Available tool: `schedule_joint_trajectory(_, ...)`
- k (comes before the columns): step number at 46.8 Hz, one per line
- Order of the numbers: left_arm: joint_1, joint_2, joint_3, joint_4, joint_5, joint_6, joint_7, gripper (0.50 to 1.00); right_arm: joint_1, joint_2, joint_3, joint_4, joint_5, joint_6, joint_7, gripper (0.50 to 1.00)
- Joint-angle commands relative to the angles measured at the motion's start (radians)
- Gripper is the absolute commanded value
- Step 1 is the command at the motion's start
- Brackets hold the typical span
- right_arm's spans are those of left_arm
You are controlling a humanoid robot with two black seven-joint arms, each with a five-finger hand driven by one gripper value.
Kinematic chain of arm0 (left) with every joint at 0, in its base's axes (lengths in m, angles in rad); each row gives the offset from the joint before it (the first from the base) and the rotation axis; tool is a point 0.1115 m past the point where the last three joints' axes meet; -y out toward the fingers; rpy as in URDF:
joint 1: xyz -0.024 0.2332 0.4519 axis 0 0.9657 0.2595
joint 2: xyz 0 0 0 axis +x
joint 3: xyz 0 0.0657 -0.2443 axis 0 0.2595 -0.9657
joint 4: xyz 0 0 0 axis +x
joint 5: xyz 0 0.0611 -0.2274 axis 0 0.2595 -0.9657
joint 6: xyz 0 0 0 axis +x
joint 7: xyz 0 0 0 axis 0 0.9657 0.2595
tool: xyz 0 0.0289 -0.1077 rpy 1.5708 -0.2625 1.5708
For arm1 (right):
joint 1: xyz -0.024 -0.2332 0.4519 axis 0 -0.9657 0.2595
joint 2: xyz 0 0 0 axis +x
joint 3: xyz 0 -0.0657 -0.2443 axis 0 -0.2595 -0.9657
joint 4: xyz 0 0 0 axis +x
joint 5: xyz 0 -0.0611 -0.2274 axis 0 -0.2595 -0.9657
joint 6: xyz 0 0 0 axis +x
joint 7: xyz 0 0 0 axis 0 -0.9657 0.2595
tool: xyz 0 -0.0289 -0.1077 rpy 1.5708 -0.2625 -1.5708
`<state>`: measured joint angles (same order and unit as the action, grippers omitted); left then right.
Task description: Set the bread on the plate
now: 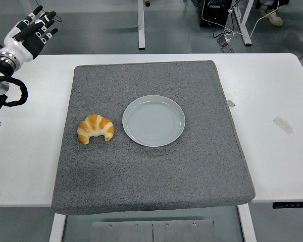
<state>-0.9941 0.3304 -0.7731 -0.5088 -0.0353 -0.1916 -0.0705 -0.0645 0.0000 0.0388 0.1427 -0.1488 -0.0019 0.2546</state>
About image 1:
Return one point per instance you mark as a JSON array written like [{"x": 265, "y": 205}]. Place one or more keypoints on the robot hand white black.
[{"x": 17, "y": 46}]

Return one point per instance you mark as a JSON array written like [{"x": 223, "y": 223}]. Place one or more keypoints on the croissant bread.
[{"x": 96, "y": 124}]

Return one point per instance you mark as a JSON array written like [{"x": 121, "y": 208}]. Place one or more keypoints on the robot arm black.
[{"x": 0, "y": 69}]

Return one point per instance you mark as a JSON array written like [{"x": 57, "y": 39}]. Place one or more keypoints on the grey round plate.
[{"x": 154, "y": 121}]

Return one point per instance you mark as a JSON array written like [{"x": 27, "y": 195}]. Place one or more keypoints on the grey metal plate with screws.
[{"x": 151, "y": 232}]

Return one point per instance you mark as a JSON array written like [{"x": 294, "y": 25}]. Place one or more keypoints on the white background table leg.
[
  {"x": 141, "y": 25},
  {"x": 246, "y": 35}
]

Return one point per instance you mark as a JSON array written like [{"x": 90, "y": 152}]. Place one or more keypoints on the grey speckled mat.
[{"x": 154, "y": 171}]

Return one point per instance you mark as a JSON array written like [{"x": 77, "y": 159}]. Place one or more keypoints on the black box device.
[{"x": 214, "y": 17}]

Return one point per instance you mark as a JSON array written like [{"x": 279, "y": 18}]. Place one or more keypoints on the grey floor socket cover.
[{"x": 223, "y": 41}]

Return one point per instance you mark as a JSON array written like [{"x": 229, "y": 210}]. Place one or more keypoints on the person's foot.
[{"x": 274, "y": 16}]

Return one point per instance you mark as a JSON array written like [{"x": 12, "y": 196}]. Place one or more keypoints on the large clear tape piece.
[{"x": 282, "y": 125}]

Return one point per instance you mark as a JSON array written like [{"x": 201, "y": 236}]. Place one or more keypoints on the black table control panel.
[{"x": 293, "y": 205}]

